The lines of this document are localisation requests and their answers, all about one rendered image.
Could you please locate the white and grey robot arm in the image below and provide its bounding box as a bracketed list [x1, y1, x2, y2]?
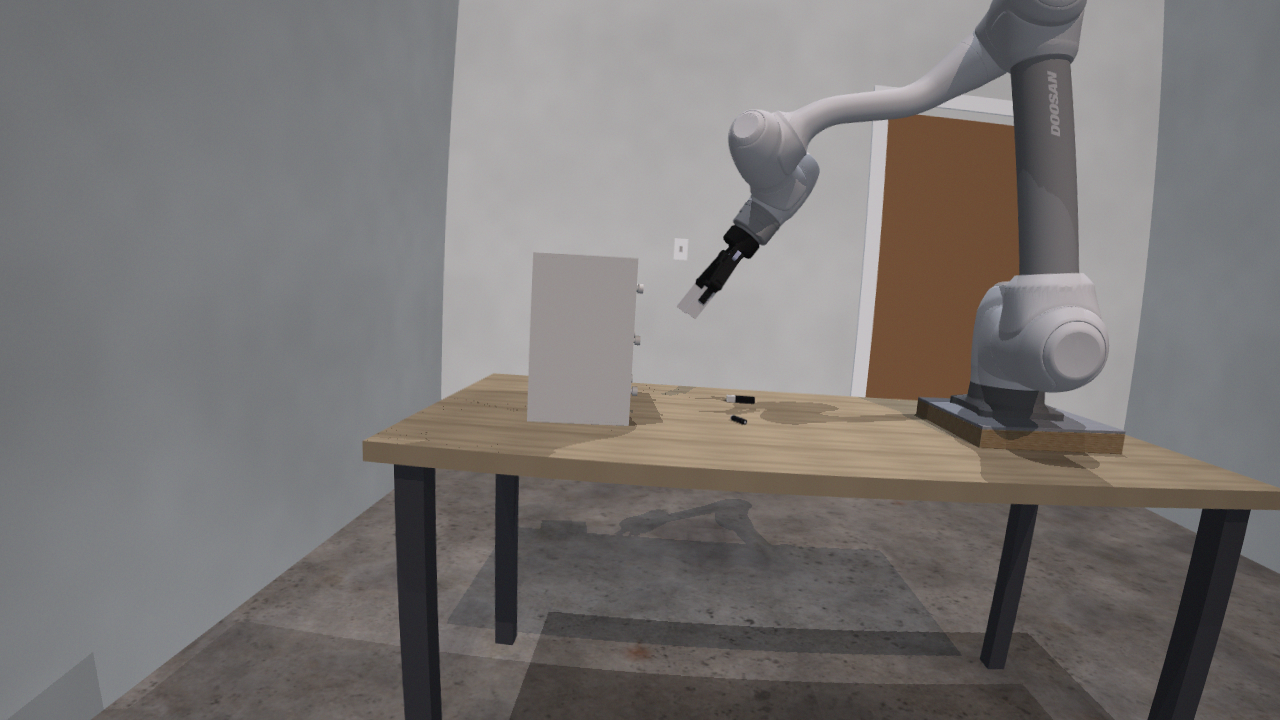
[728, 0, 1108, 421]

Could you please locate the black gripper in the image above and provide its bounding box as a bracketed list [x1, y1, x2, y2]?
[677, 225, 760, 319]

